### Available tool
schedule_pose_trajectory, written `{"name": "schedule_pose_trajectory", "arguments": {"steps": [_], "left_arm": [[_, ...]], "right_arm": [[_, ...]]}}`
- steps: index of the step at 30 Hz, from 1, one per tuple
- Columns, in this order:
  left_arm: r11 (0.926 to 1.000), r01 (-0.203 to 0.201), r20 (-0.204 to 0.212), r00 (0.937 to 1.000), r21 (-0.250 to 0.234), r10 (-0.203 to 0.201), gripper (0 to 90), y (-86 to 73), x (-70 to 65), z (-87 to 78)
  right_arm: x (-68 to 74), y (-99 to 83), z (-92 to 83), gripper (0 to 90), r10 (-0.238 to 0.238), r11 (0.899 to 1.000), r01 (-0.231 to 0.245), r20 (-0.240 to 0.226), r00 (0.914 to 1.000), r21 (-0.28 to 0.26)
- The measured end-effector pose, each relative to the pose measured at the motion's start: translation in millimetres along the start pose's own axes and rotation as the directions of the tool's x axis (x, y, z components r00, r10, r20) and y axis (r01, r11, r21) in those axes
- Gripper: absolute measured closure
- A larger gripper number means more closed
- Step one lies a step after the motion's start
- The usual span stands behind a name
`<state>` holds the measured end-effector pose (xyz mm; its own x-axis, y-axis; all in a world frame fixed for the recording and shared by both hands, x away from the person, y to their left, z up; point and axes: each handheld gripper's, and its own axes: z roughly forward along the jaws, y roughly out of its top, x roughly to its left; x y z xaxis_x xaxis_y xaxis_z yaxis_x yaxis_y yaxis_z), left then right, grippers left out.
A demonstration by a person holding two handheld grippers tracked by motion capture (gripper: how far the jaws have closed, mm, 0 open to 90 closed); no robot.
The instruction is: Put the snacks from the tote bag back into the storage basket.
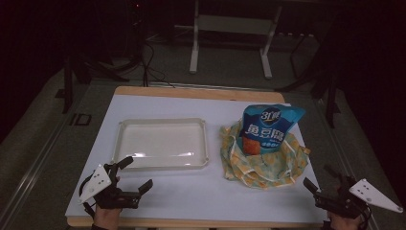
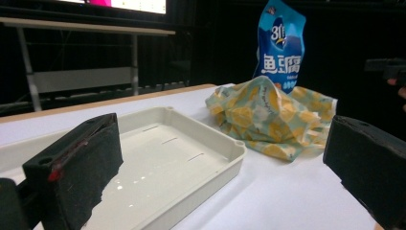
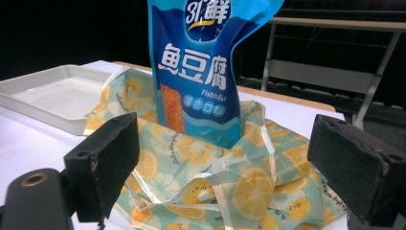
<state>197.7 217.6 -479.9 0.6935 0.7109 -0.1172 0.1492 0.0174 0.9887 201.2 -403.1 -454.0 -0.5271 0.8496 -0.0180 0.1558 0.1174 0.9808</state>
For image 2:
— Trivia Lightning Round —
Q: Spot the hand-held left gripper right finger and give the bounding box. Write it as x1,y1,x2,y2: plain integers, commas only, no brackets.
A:
322,115,406,230

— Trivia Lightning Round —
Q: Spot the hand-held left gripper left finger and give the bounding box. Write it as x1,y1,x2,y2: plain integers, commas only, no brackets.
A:
22,112,124,230

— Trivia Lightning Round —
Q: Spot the white plastic tray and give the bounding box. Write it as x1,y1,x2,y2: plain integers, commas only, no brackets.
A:
0,105,248,230

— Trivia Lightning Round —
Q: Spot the lemon print plastic bag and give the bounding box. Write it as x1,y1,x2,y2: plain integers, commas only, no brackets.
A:
204,75,339,163

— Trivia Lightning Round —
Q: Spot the blue snack packet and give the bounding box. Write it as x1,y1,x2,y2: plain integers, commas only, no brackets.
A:
252,0,307,95

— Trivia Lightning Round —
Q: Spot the monitor screen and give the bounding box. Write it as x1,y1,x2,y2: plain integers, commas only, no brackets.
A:
58,0,168,15

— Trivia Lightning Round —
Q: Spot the white metal frame table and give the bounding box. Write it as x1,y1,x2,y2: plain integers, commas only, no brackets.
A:
0,16,177,113

